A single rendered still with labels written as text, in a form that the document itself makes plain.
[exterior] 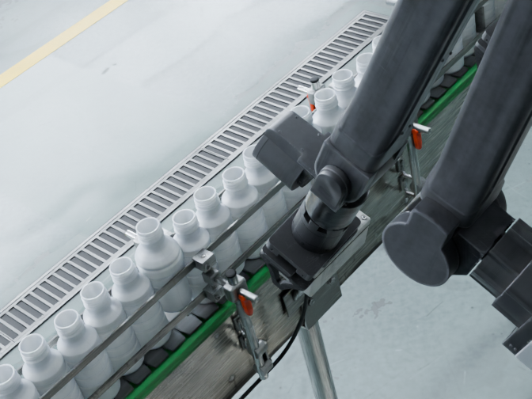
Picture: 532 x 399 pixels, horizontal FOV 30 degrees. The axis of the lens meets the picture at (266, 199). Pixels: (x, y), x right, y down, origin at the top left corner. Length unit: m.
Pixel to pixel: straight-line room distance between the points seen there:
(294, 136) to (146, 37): 3.40
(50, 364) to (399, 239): 0.65
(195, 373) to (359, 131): 0.76
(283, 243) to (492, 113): 0.37
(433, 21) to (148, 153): 2.95
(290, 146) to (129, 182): 2.59
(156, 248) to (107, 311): 0.12
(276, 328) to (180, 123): 2.17
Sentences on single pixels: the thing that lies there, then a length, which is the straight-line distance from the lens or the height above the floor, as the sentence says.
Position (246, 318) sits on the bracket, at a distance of 1.54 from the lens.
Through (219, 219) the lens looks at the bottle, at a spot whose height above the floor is 1.12.
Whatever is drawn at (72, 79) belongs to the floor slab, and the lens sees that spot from 4.30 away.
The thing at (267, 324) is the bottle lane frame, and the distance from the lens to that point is 1.69.
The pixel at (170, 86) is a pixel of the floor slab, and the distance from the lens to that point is 4.03.
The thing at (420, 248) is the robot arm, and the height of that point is 1.47.
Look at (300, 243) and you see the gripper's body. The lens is 1.11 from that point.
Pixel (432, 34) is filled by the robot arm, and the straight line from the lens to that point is 0.81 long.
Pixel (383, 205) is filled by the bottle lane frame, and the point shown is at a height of 0.90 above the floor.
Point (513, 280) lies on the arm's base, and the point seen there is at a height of 1.45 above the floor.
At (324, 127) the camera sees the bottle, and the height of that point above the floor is 1.12.
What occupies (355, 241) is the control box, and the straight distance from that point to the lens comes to 1.53.
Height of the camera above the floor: 2.12
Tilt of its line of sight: 39 degrees down
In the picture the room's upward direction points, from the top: 15 degrees counter-clockwise
